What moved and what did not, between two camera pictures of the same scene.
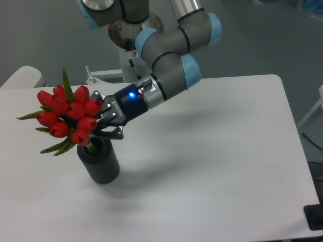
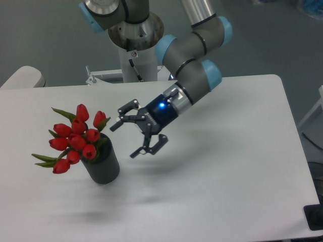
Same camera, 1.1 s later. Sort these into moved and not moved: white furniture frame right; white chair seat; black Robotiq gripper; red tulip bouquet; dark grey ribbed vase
Moved: red tulip bouquet; black Robotiq gripper
Not moved: dark grey ribbed vase; white furniture frame right; white chair seat
